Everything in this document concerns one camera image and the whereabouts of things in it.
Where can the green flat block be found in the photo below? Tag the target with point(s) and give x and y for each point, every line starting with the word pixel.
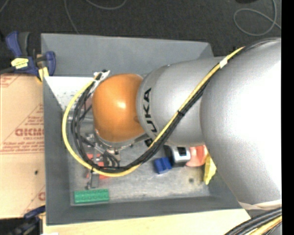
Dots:
pixel 91 196

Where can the salmon pink cup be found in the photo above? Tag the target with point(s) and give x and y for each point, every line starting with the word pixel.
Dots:
pixel 198 157

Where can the blue ridged block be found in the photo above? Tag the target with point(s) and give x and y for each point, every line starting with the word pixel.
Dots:
pixel 162 165

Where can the silver and black box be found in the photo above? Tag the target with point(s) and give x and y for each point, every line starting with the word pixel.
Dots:
pixel 180 155

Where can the grey metal bin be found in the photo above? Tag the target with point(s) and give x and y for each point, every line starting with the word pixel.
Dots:
pixel 147 185

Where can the yellow cloth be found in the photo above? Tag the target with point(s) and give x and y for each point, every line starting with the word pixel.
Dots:
pixel 209 171

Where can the red-orange flat block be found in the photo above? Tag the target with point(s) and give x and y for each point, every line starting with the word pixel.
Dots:
pixel 104 177

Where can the brown cardboard board red print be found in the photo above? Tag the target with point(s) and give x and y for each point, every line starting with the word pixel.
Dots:
pixel 17 136

